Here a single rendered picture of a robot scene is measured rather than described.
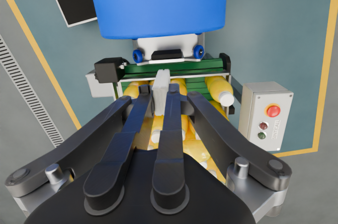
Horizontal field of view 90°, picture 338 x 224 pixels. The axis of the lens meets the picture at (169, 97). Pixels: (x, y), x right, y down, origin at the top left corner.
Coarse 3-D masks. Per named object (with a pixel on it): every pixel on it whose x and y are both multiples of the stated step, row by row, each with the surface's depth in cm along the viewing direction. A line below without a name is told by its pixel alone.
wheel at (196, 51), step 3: (198, 45) 54; (201, 45) 55; (195, 48) 54; (198, 48) 53; (201, 48) 55; (195, 51) 54; (198, 51) 54; (201, 51) 55; (195, 54) 54; (198, 54) 54; (201, 54) 55; (195, 57) 55; (198, 57) 55; (201, 57) 56
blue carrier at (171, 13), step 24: (96, 0) 31; (120, 0) 27; (144, 0) 26; (168, 0) 26; (192, 0) 27; (216, 0) 30; (120, 24) 29; (144, 24) 28; (168, 24) 27; (192, 24) 28; (216, 24) 31
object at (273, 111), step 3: (270, 108) 47; (273, 108) 46; (276, 108) 46; (279, 108) 46; (267, 111) 47; (270, 111) 47; (273, 111) 47; (276, 111) 47; (279, 111) 47; (267, 114) 47; (270, 114) 47; (273, 114) 47; (276, 114) 47
